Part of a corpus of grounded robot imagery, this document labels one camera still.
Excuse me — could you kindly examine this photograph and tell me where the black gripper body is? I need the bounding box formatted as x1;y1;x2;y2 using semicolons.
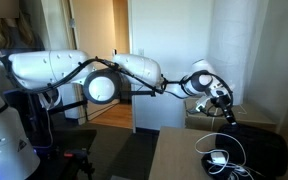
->
217;95;236;125

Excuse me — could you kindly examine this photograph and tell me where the black portable bag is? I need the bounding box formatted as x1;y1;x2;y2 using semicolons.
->
197;124;288;180

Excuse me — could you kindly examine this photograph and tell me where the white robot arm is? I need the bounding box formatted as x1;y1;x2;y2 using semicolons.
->
0;50;236;180

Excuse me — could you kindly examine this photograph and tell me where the cardboard box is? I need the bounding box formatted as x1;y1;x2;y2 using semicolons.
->
184;98;276;132

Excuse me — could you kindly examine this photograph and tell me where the white power adapter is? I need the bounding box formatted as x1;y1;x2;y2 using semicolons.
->
211;152;226;164

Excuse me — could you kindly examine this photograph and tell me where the white floor lamp shade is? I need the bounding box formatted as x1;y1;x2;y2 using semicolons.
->
208;0;257;105

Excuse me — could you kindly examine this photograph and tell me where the person with long hair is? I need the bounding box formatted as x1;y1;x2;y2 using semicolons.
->
0;0;45;54

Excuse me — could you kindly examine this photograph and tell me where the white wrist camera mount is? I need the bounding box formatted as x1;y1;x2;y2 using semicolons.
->
195;87;233;112

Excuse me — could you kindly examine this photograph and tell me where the white charger cable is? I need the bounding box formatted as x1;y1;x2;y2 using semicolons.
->
194;132;255;180

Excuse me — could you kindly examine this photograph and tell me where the white wall light switch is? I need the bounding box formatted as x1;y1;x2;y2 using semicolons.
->
138;48;144;56

